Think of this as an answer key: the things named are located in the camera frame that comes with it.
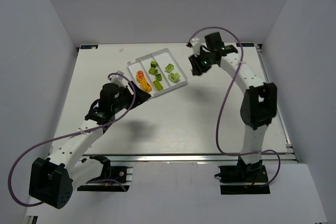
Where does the yellow 2x4 lego brick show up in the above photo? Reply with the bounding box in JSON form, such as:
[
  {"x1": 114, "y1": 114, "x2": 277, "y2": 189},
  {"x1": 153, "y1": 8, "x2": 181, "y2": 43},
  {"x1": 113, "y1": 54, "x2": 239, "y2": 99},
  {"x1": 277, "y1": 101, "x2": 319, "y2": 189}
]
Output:
[{"x1": 139, "y1": 77, "x2": 152, "y2": 93}]

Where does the green 2x4 lego brick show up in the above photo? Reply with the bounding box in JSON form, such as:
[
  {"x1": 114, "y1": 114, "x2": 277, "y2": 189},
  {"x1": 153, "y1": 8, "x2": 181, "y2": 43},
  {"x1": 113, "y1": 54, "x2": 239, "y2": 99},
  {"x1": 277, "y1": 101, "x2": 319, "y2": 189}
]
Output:
[{"x1": 153, "y1": 80, "x2": 164, "y2": 92}]

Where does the yellow round butterfly lego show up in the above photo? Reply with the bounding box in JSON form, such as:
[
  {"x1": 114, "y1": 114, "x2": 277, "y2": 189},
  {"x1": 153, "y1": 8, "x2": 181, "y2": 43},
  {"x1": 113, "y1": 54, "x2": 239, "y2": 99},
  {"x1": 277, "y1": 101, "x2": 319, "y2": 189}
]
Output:
[{"x1": 136, "y1": 70, "x2": 145, "y2": 82}]

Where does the green 2x2 lego upturned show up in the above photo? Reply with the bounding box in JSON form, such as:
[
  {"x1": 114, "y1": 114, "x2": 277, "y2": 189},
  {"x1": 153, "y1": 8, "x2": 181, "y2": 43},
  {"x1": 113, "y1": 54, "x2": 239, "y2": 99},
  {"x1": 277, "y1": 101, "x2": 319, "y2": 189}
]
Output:
[{"x1": 155, "y1": 74, "x2": 162, "y2": 81}]

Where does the green 2x4 lego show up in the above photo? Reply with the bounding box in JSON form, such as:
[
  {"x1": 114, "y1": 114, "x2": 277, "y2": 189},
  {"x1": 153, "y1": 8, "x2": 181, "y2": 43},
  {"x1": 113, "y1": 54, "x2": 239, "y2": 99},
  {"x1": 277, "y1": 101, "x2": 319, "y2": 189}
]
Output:
[{"x1": 168, "y1": 73, "x2": 179, "y2": 83}]

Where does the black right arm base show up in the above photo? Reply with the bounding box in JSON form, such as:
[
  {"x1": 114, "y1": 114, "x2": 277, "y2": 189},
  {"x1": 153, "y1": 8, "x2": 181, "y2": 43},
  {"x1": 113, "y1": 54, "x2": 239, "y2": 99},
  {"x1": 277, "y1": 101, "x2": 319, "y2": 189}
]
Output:
[{"x1": 214, "y1": 158, "x2": 270, "y2": 195}]

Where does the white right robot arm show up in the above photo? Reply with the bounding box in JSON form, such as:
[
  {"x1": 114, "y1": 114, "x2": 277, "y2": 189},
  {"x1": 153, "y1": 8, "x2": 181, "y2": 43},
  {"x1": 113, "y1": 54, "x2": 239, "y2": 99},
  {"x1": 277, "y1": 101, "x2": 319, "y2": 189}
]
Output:
[{"x1": 187, "y1": 32, "x2": 277, "y2": 171}]

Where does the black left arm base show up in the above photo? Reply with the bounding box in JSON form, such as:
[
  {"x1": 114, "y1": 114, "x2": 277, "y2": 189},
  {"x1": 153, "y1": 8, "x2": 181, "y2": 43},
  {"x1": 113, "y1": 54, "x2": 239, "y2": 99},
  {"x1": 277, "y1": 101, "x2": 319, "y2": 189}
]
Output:
[{"x1": 77, "y1": 155, "x2": 133, "y2": 193}]

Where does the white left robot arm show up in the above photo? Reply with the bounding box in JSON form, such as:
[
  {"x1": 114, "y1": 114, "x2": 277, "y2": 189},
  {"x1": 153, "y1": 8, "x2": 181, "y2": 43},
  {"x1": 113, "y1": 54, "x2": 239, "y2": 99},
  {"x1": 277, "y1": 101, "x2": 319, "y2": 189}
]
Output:
[{"x1": 29, "y1": 81, "x2": 151, "y2": 209}]

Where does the white three-compartment tray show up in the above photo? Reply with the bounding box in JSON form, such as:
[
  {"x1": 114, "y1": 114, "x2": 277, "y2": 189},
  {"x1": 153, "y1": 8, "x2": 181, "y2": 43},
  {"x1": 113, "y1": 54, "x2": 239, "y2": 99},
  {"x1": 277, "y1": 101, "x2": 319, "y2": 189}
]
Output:
[{"x1": 127, "y1": 48, "x2": 187, "y2": 98}]

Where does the blue label right corner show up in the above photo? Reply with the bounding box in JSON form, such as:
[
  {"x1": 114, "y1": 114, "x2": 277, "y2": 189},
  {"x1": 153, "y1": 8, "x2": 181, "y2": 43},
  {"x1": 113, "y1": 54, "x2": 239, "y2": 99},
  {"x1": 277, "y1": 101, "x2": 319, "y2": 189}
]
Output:
[{"x1": 236, "y1": 42, "x2": 255, "y2": 47}]

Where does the blue label corner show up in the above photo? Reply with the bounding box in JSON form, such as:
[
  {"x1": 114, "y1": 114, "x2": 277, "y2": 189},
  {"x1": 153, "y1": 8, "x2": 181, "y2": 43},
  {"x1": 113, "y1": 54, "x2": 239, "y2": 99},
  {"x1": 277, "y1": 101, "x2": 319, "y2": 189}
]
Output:
[
  {"x1": 80, "y1": 45, "x2": 98, "y2": 50},
  {"x1": 236, "y1": 42, "x2": 255, "y2": 47}
]

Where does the blue label left corner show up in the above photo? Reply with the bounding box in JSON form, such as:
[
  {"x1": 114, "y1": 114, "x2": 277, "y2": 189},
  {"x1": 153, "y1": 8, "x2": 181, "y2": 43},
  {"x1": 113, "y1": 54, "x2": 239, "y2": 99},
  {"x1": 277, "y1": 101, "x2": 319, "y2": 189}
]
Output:
[{"x1": 80, "y1": 45, "x2": 98, "y2": 50}]

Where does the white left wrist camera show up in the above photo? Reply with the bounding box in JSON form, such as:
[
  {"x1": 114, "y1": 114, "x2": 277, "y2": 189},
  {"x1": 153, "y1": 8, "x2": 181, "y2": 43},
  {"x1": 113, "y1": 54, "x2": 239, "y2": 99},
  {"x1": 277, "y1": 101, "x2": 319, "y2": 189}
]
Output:
[{"x1": 108, "y1": 71, "x2": 124, "y2": 87}]

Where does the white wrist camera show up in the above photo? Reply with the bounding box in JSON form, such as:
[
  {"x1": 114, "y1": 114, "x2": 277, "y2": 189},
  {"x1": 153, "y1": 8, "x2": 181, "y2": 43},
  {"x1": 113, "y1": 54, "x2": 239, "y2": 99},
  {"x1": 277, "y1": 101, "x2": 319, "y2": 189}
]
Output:
[
  {"x1": 108, "y1": 71, "x2": 124, "y2": 87},
  {"x1": 186, "y1": 38, "x2": 202, "y2": 55}
]

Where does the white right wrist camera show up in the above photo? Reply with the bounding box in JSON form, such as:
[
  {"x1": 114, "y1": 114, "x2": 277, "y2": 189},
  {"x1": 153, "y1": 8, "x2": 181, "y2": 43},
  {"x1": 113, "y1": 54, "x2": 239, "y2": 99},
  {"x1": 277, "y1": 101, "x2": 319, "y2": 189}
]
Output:
[{"x1": 186, "y1": 38, "x2": 202, "y2": 55}]

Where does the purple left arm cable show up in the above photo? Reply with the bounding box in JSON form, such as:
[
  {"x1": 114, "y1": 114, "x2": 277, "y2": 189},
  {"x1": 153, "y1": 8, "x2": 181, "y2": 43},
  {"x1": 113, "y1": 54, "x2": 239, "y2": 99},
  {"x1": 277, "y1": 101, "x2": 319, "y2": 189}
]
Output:
[{"x1": 7, "y1": 73, "x2": 137, "y2": 207}]

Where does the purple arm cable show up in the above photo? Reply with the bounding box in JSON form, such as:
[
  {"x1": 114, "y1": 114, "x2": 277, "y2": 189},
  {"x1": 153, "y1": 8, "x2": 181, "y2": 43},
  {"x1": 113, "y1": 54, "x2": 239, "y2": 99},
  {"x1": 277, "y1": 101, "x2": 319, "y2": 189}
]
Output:
[
  {"x1": 186, "y1": 26, "x2": 281, "y2": 188},
  {"x1": 7, "y1": 73, "x2": 137, "y2": 207}
]

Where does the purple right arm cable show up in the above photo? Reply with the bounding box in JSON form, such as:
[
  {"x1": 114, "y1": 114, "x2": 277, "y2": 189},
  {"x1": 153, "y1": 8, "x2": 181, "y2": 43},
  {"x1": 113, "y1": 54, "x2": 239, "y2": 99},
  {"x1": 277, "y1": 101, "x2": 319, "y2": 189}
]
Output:
[{"x1": 186, "y1": 26, "x2": 281, "y2": 188}]

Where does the aluminium table frame rail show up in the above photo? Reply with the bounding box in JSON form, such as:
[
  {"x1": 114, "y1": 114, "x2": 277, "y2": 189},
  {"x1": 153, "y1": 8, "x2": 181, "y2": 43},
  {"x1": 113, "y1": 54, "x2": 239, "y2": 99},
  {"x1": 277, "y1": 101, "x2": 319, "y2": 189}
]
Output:
[{"x1": 49, "y1": 153, "x2": 297, "y2": 164}]

